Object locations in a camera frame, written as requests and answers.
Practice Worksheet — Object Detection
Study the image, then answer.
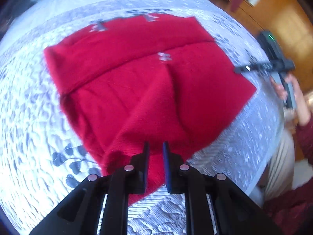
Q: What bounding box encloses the person's dark red top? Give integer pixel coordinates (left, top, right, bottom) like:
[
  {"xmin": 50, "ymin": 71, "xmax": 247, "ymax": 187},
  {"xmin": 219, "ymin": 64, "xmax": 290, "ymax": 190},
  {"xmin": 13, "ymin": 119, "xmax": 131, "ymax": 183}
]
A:
[{"xmin": 263, "ymin": 181, "xmax": 313, "ymax": 235}]

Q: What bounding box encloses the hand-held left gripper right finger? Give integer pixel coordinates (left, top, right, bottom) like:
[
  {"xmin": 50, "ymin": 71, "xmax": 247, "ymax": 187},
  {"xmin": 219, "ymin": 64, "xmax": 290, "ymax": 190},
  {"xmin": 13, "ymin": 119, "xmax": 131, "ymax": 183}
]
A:
[{"xmin": 163, "ymin": 141, "xmax": 277, "ymax": 235}]

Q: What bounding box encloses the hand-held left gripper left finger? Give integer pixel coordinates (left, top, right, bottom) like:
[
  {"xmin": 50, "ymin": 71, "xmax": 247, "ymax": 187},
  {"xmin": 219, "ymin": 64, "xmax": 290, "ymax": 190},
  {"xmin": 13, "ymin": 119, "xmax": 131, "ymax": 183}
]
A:
[{"xmin": 29, "ymin": 142, "xmax": 150, "ymax": 235}]

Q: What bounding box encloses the person's right forearm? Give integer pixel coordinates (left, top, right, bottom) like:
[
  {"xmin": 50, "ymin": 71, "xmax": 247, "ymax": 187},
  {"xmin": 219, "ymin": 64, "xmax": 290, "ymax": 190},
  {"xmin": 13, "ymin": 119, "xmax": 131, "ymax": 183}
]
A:
[{"xmin": 294, "ymin": 117, "xmax": 313, "ymax": 161}]

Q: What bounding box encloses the person's right hand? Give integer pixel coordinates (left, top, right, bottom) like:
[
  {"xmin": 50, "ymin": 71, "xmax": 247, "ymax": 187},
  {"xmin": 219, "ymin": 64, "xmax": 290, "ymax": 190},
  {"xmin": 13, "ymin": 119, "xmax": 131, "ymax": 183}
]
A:
[{"xmin": 270, "ymin": 75, "xmax": 311, "ymax": 126}]

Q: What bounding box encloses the red knitted sweater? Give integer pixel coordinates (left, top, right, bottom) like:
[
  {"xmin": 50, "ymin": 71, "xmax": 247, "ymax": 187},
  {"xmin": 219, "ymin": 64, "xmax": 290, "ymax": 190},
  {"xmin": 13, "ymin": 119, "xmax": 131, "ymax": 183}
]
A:
[{"xmin": 43, "ymin": 13, "xmax": 257, "ymax": 206}]

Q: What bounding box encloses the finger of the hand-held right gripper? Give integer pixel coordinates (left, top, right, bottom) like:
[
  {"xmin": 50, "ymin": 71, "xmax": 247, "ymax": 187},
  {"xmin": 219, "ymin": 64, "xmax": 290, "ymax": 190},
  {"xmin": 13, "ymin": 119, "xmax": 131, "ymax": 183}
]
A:
[{"xmin": 233, "ymin": 62, "xmax": 272, "ymax": 75}]

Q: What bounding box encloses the wooden desk cabinet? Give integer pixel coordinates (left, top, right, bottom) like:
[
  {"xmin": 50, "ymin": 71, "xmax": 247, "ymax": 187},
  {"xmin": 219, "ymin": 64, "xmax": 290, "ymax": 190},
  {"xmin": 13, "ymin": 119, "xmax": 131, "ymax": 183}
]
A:
[{"xmin": 192, "ymin": 0, "xmax": 313, "ymax": 96}]

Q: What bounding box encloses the grey quilted bedspread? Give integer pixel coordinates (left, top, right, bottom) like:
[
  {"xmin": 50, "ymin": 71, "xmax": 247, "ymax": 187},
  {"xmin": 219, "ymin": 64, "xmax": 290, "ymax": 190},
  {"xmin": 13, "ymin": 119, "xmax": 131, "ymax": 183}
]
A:
[{"xmin": 0, "ymin": 0, "xmax": 285, "ymax": 235}]

